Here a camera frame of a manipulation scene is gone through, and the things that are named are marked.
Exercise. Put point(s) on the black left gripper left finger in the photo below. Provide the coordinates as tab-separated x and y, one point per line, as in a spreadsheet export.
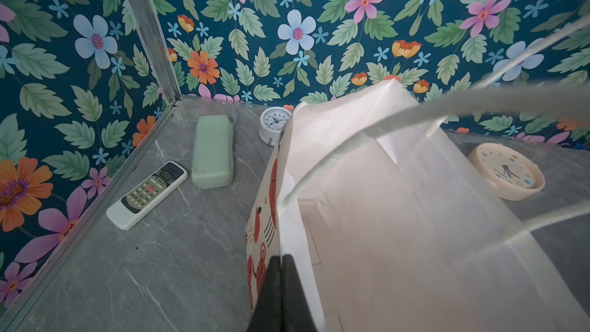
268	315

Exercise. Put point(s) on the green glasses case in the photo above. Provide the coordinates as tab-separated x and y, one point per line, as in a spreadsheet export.
213	158

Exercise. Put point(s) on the red white paper bag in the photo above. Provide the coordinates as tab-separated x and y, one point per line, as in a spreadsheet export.
393	229

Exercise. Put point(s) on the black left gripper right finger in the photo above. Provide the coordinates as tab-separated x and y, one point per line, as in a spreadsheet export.
296	316

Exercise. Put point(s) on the white remote control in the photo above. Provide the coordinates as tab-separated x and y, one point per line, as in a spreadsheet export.
146	196

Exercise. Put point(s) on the white round alarm clock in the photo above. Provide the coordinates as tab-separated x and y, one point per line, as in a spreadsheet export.
272	122

